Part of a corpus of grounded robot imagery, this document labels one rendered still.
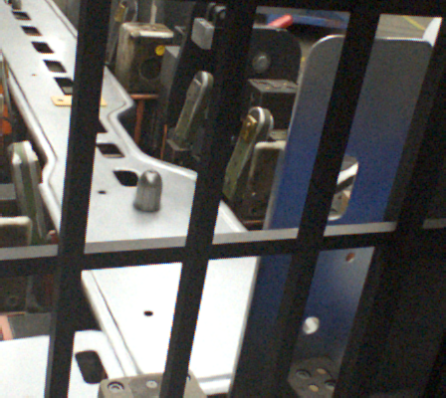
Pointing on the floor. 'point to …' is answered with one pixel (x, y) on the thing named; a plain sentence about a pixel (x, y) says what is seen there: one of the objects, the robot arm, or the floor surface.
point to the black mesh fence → (56, 385)
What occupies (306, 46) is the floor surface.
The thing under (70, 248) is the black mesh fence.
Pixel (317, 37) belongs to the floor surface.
